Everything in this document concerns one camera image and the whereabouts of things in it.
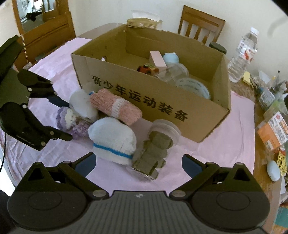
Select purple crochet flower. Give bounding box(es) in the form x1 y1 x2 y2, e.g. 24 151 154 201
56 107 91 140

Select white sock blue stripe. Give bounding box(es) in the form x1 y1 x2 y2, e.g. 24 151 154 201
88 117 137 165

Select clear jar with brown sock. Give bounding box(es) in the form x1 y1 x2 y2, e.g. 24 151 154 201
126 119 181 180

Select clear tape roll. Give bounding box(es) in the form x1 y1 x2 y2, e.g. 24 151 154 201
175 78 211 99

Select red bear toy car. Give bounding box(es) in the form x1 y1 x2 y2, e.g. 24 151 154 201
137 63 159 76

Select blue figurine toy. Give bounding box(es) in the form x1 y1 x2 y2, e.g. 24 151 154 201
163 52 180 65

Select long pink box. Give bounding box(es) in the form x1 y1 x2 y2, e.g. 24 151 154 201
149 51 167 70

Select light blue pebble object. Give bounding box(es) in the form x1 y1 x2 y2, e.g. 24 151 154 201
267 160 281 182

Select pink tablecloth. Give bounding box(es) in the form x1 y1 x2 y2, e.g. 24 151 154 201
1 38 255 195

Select wooden chair left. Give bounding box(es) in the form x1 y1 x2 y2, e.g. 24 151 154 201
15 12 76 70

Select wooden chair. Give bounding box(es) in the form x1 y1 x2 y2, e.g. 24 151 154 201
15 12 76 70
177 5 226 44

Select pink knitted sock roll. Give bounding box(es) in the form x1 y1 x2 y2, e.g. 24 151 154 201
89 89 143 126

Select gold ornament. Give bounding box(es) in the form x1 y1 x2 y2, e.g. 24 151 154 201
277 151 287 176

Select orange label plastic container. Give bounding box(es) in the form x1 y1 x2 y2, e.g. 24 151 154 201
256 111 287 152

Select brown cardboard box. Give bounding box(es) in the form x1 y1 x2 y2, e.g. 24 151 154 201
72 23 231 142

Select yellow sticky notes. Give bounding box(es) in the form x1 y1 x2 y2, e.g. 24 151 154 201
242 71 251 86

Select clear pen holder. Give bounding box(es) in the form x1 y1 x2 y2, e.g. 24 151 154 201
258 70 286 111

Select tissue box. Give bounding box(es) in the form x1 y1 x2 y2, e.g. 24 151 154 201
126 10 162 30

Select water bottle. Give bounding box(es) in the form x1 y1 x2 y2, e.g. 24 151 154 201
228 27 259 83

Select black lid glass jar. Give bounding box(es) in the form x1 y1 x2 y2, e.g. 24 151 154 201
209 42 227 54

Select wooden chair back middle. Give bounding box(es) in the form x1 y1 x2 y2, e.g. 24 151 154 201
177 5 226 44

